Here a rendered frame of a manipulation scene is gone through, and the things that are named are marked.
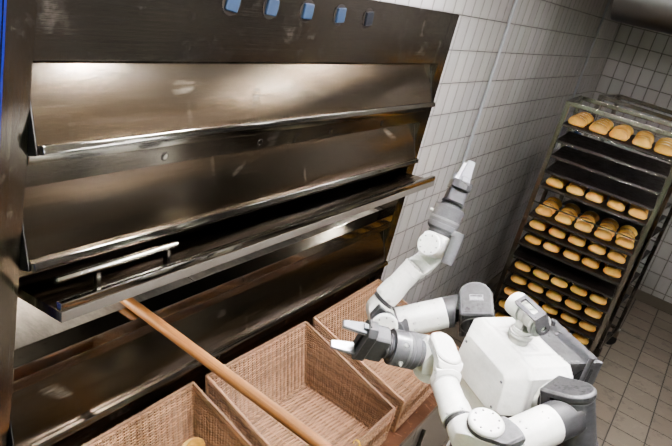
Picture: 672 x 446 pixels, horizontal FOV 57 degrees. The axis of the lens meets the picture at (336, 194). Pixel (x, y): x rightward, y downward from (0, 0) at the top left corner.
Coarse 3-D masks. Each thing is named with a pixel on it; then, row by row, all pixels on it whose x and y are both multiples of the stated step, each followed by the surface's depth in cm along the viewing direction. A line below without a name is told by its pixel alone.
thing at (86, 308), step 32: (320, 192) 233; (352, 192) 238; (224, 224) 188; (256, 224) 191; (320, 224) 202; (96, 256) 155; (160, 256) 159; (224, 256) 165; (32, 288) 135; (64, 288) 137; (128, 288) 140; (64, 320) 128
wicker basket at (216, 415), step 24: (192, 384) 199; (168, 408) 191; (192, 408) 201; (216, 408) 195; (120, 432) 177; (144, 432) 184; (168, 432) 193; (192, 432) 202; (216, 432) 197; (240, 432) 192
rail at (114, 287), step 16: (432, 176) 270; (384, 192) 236; (336, 208) 209; (352, 208) 217; (288, 224) 188; (304, 224) 194; (240, 240) 171; (256, 240) 175; (192, 256) 157; (208, 256) 160; (144, 272) 144; (160, 272) 147; (96, 288) 134; (112, 288) 136; (64, 304) 127; (80, 304) 130
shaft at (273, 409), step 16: (128, 304) 170; (144, 320) 168; (160, 320) 166; (176, 336) 162; (192, 352) 158; (208, 368) 156; (224, 368) 154; (240, 384) 150; (256, 400) 148; (272, 416) 145; (288, 416) 144; (304, 432) 141
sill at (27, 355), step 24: (384, 216) 282; (312, 240) 241; (336, 240) 250; (240, 264) 210; (264, 264) 214; (288, 264) 225; (192, 288) 189; (216, 288) 194; (120, 312) 170; (168, 312) 179; (72, 336) 156; (96, 336) 159; (120, 336) 166; (24, 360) 144; (48, 360) 149
